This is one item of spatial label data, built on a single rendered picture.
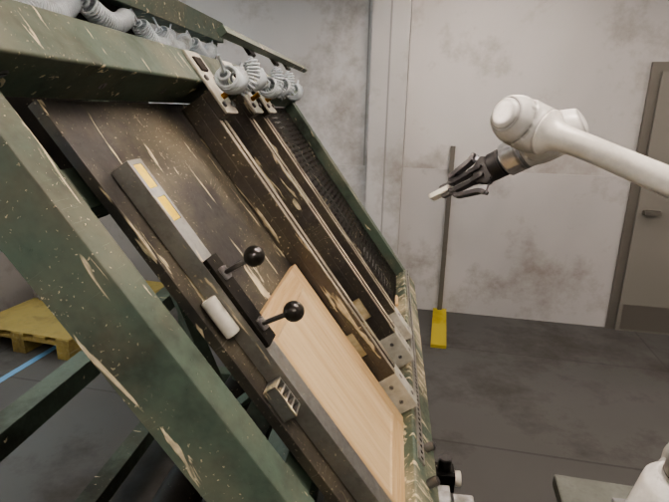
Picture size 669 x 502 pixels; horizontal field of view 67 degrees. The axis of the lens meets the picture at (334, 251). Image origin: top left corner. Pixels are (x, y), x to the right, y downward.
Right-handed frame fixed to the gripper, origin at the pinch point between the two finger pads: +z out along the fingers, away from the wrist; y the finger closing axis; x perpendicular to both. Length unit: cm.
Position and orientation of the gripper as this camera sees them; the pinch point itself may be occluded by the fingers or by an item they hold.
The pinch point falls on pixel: (441, 192)
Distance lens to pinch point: 150.5
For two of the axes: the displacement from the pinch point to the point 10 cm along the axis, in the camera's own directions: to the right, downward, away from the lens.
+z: -6.9, 3.4, 6.4
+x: -7.1, -1.6, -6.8
